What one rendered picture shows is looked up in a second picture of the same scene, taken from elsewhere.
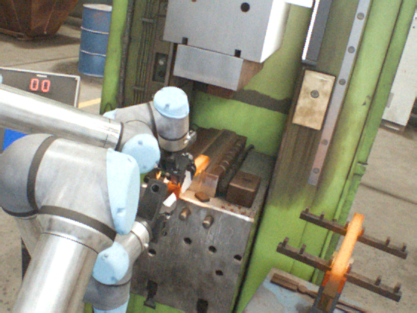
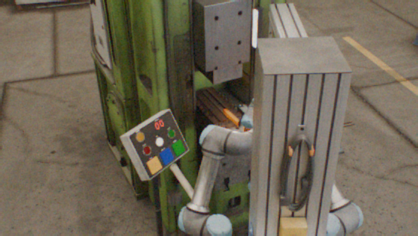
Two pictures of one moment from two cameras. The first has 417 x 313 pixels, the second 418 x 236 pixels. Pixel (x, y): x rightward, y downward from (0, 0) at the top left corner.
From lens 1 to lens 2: 2.12 m
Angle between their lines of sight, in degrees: 35
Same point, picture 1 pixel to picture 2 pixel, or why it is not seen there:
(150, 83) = (185, 91)
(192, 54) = (220, 72)
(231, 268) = not seen: hidden behind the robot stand
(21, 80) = (151, 128)
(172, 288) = (236, 174)
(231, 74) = (239, 72)
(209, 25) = (225, 57)
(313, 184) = not seen: hidden behind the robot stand
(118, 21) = (161, 70)
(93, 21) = not seen: outside the picture
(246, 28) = (241, 51)
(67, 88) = (169, 118)
